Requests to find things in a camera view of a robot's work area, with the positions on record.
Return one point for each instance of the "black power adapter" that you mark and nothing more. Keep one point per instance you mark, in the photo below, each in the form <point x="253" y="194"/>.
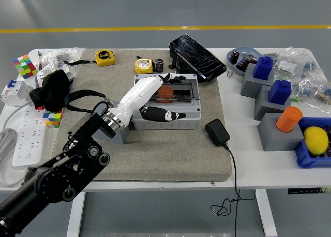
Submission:
<point x="217" y="132"/>

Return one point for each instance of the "white cardboard package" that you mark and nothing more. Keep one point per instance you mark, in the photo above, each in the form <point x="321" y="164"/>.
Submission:
<point x="50" y="67"/>

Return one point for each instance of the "black cloth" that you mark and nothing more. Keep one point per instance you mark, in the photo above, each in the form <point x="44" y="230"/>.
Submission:
<point x="51" y="89"/>

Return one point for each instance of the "white circuit breaker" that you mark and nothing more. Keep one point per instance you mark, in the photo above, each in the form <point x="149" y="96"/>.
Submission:
<point x="15" y="92"/>

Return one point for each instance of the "yellow square tape measure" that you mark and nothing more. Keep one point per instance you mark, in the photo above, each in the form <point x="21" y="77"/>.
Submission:
<point x="104" y="58"/>

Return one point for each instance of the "blue-grey dish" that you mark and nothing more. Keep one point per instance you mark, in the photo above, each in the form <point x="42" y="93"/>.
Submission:
<point x="248" y="50"/>

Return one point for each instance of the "brown capacitor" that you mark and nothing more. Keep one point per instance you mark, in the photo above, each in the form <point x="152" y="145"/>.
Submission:
<point x="243" y="63"/>

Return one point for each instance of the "grey electrical junction box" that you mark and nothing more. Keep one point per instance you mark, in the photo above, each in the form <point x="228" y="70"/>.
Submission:
<point x="165" y="124"/>

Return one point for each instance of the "orange cylinder battery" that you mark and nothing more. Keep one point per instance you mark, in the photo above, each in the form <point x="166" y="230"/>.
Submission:
<point x="288" y="119"/>
<point x="165" y="92"/>

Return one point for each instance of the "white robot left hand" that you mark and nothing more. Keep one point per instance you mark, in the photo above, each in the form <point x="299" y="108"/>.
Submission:
<point x="139" y="92"/>

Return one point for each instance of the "white table leg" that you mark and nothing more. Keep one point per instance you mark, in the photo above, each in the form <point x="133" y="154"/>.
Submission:
<point x="76" y="213"/>
<point x="266" y="213"/>

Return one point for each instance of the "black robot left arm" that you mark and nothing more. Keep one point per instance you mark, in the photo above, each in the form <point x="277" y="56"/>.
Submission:
<point x="59" y="175"/>

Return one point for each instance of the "blue plastic block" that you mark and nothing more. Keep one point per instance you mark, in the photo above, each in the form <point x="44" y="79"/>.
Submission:
<point x="262" y="67"/>
<point x="279" y="92"/>

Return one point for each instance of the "grey-brown fabric mat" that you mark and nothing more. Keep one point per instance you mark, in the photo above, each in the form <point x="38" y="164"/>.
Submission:
<point x="155" y="154"/>

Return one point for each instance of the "white power strip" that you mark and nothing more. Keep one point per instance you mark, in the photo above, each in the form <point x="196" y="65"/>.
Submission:
<point x="28" y="136"/>

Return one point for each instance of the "clear plastic bag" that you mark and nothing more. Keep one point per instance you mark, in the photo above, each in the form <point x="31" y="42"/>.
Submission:
<point x="59" y="54"/>

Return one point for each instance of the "small green part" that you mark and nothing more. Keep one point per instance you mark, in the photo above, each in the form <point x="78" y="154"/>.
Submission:
<point x="294" y="100"/>

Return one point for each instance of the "yellow lemon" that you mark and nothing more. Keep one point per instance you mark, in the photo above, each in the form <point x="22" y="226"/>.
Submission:
<point x="315" y="140"/>

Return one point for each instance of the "colourful puzzle cube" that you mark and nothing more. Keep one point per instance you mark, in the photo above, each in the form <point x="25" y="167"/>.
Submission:
<point x="53" y="118"/>
<point x="24" y="66"/>

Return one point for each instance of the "yellow round tape measure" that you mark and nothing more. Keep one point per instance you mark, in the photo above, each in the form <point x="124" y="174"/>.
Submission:
<point x="143" y="65"/>

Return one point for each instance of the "black capacitor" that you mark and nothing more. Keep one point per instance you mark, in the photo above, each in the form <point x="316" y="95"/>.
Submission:
<point x="234" y="56"/>
<point x="159" y="65"/>

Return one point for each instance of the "blue plastic bin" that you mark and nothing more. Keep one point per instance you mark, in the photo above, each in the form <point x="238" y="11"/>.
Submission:
<point x="305" y="156"/>

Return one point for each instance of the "grey block holder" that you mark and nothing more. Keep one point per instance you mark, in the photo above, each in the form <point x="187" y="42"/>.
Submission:
<point x="249" y="84"/>
<point x="121" y="136"/>
<point x="263" y="105"/>
<point x="274" y="138"/>

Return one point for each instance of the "black desk control panel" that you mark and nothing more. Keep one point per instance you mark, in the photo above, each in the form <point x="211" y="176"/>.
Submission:
<point x="305" y="191"/>

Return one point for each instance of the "black glossy case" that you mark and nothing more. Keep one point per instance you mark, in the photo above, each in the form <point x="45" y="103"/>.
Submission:
<point x="196" y="56"/>

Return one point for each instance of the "plastic bag of resistors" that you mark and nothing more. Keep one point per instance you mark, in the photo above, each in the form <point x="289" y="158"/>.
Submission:
<point x="292" y="63"/>
<point x="313" y="89"/>

